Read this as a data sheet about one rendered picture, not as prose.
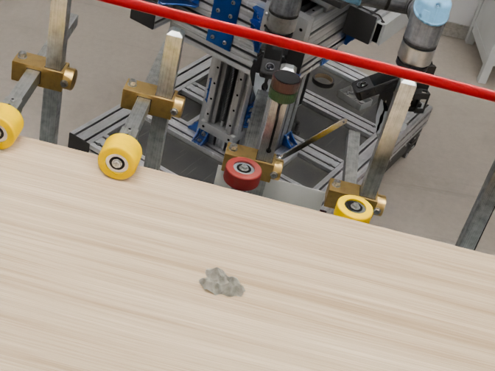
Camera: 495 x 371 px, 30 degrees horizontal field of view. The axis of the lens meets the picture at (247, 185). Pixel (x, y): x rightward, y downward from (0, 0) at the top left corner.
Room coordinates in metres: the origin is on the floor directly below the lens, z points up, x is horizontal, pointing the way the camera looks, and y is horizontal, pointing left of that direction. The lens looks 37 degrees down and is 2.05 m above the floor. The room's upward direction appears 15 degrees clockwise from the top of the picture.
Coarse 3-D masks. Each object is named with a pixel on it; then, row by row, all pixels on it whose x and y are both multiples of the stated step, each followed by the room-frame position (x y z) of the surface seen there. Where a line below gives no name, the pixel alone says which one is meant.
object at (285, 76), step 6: (276, 72) 1.68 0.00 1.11; (282, 72) 1.68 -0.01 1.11; (288, 72) 1.69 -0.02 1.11; (276, 78) 1.65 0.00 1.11; (282, 78) 1.66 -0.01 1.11; (288, 78) 1.66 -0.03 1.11; (294, 78) 1.67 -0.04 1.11; (288, 84) 1.64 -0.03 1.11; (294, 84) 1.65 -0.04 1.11; (276, 114) 1.67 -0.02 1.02; (276, 120) 1.68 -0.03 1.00; (270, 138) 1.69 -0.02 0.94; (270, 144) 1.69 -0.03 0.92; (270, 150) 1.70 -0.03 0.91
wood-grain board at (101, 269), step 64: (0, 192) 1.33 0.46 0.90; (64, 192) 1.38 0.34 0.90; (128, 192) 1.43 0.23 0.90; (192, 192) 1.48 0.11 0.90; (0, 256) 1.16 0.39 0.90; (64, 256) 1.20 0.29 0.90; (128, 256) 1.25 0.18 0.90; (192, 256) 1.29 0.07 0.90; (256, 256) 1.34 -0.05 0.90; (320, 256) 1.39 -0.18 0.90; (384, 256) 1.44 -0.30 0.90; (448, 256) 1.49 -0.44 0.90; (0, 320) 1.02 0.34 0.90; (64, 320) 1.05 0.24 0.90; (128, 320) 1.09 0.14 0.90; (192, 320) 1.13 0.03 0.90; (256, 320) 1.17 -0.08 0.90; (320, 320) 1.21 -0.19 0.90; (384, 320) 1.25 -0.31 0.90; (448, 320) 1.30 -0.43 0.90
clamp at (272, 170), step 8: (232, 152) 1.70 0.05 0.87; (240, 152) 1.71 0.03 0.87; (248, 152) 1.72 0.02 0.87; (256, 152) 1.73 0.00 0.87; (224, 160) 1.69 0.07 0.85; (256, 160) 1.69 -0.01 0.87; (272, 160) 1.71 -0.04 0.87; (280, 160) 1.72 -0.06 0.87; (224, 168) 1.69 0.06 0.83; (264, 168) 1.69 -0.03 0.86; (272, 168) 1.69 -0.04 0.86; (280, 168) 1.70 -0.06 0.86; (264, 176) 1.69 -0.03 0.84; (272, 176) 1.69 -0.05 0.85; (280, 176) 1.69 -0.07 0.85
